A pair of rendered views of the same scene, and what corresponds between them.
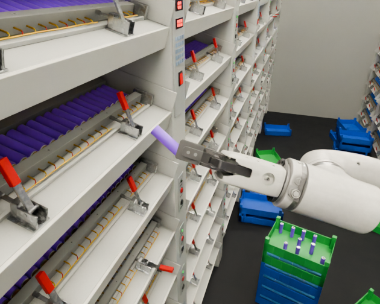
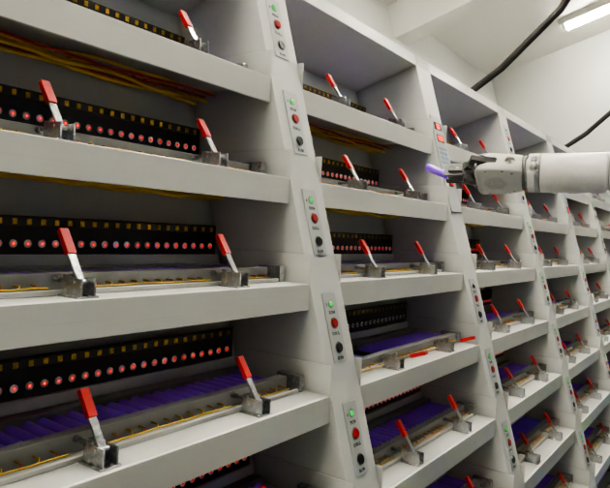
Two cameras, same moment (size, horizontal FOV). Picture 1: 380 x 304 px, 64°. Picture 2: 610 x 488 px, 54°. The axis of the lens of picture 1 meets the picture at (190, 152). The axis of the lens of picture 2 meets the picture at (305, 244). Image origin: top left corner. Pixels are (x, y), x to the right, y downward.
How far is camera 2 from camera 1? 1.10 m
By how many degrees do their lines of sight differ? 40
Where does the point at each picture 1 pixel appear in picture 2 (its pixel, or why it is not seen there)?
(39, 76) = (361, 116)
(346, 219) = (580, 172)
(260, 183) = (504, 163)
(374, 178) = not seen: outside the picture
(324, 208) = (560, 168)
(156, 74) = (428, 177)
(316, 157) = not seen: hidden behind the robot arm
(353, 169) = not seen: hidden behind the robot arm
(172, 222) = (472, 332)
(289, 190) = (529, 165)
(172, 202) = (468, 305)
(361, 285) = not seen: outside the picture
